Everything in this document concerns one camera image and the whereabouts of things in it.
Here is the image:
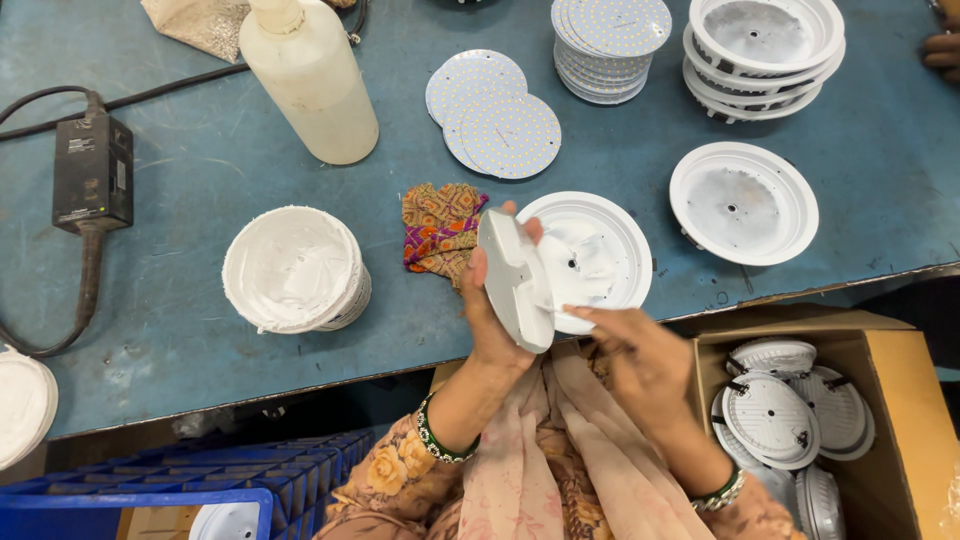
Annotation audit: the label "brown cardboard box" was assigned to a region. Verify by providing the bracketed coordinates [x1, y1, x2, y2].
[667, 303, 960, 540]

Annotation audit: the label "person's left hand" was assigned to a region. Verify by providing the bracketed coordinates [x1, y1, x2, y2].
[458, 200, 545, 376]

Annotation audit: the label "beige glittery cloth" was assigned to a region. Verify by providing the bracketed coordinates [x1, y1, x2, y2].
[140, 0, 253, 64]

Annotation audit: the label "floral brown dress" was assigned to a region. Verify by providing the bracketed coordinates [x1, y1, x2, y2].
[313, 411, 810, 540]

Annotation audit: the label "black power adapter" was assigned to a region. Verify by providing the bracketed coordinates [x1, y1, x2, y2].
[51, 112, 135, 236]

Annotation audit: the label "pink scarf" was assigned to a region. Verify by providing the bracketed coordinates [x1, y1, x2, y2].
[456, 339, 723, 540]

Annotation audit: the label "blue plastic crate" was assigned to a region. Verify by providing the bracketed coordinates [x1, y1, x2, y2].
[0, 427, 376, 540]

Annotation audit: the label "single round LED disc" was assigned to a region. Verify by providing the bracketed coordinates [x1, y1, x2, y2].
[425, 49, 529, 129]
[458, 93, 563, 180]
[441, 112, 492, 175]

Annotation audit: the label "white paste tub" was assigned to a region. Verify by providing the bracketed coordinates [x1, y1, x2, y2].
[222, 205, 373, 336]

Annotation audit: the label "patterned orange purple cloth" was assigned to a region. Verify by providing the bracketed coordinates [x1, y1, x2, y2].
[401, 183, 490, 290]

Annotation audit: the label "green beaded bangle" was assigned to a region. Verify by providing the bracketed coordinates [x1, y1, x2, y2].
[415, 391, 483, 465]

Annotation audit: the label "green and silver bangles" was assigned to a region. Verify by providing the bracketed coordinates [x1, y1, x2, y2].
[689, 460, 749, 515]

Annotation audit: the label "thick black adapter cable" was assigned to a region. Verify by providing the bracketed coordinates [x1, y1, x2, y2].
[0, 227, 107, 359]

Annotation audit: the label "white plastic squeeze bottle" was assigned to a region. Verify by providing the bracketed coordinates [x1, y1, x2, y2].
[238, 0, 381, 166]

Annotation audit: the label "white paste-covered tub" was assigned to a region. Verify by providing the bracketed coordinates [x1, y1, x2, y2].
[0, 346, 60, 472]

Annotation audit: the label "stack of round LED boards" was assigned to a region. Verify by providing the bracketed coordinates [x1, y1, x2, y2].
[550, 0, 674, 106]

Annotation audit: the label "paste-smeared white lamp housing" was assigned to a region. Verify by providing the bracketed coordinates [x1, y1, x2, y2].
[516, 191, 654, 336]

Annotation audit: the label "white round lamp housing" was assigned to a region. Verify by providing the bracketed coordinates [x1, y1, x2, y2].
[187, 501, 262, 540]
[477, 207, 557, 355]
[688, 0, 846, 80]
[669, 141, 820, 267]
[682, 58, 826, 126]
[682, 26, 848, 99]

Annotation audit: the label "person's right hand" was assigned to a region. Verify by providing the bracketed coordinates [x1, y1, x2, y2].
[562, 304, 696, 438]

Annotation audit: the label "thin black cable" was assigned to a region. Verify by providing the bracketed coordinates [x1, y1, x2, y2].
[0, 62, 252, 144]

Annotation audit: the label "pile of white lamp casings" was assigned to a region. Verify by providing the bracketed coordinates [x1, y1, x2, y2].
[708, 336, 877, 540]

